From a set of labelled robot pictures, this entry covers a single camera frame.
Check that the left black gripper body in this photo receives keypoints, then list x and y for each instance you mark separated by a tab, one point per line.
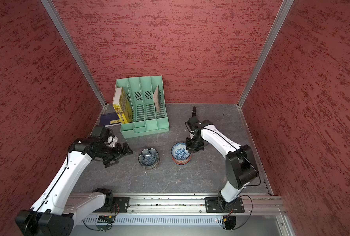
108	153

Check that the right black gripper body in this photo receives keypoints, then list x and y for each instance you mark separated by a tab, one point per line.
195	144

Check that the blue floral rimmed bowl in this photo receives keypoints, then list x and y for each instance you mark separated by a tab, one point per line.
179	152

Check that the orange patterned bowl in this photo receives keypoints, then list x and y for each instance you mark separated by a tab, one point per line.
181	161

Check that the white green lattice bowl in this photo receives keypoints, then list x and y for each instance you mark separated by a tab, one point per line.
150	167

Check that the dark flower shaped bowl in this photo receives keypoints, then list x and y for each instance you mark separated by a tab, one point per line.
148	156

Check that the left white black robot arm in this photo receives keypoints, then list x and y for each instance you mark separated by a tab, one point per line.
48	216

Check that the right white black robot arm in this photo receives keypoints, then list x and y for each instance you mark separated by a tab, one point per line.
240	164

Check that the dark blue book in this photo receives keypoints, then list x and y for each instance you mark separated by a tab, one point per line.
109	119

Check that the yellow book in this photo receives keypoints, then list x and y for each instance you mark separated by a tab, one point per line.
122	106

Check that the thin book in organizer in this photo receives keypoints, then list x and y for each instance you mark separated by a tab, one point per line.
156	99

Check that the green plastic file organizer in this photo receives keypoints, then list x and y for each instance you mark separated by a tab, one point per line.
146	121

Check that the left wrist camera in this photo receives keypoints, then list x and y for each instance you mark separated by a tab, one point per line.
104	135

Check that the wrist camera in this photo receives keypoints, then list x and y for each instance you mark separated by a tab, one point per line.
104	135
192	126

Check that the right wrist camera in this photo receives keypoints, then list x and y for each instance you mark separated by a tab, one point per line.
192	126

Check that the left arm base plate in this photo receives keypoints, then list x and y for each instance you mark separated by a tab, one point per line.
119	204

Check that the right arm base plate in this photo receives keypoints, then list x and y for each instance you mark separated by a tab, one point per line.
218	205

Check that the aluminium mounting rail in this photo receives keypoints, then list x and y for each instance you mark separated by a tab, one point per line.
197	204

